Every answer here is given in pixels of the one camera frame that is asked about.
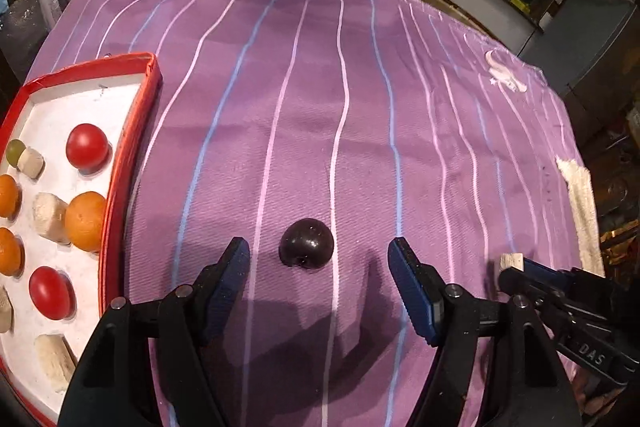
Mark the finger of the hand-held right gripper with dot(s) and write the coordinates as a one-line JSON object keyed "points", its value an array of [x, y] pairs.
{"points": [[525, 289], [547, 272]]}

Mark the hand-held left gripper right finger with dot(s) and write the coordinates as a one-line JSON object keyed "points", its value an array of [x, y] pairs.
{"points": [[415, 294]]}

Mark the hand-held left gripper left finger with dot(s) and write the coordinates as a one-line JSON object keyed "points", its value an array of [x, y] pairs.
{"points": [[227, 292]]}

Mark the small round cork piece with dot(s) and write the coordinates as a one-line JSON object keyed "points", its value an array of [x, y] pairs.
{"points": [[511, 261]]}

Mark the dark purple grape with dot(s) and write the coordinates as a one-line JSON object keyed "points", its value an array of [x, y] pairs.
{"points": [[306, 248]]}

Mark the orange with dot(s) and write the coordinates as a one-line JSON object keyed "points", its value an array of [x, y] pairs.
{"points": [[10, 251], [7, 196], [86, 221]]}

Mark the red tomato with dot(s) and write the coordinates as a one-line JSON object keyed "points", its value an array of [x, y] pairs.
{"points": [[51, 293], [87, 148]]}

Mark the large beige cork block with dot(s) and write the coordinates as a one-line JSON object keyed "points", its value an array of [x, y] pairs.
{"points": [[50, 217]]}

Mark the hexagonal beige cork piece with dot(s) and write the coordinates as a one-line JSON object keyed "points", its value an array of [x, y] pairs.
{"points": [[31, 162]]}

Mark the red-rimmed white tray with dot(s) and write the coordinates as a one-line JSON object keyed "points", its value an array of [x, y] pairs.
{"points": [[60, 107]]}

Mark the green grape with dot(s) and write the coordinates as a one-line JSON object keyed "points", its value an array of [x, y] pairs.
{"points": [[14, 151]]}

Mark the person's right hand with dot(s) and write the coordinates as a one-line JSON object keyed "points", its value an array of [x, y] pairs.
{"points": [[605, 394]]}

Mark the cream knitted towel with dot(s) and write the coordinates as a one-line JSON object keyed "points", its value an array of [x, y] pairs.
{"points": [[580, 202]]}

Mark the purple striped cloth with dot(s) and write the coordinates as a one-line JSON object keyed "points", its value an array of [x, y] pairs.
{"points": [[325, 107]]}

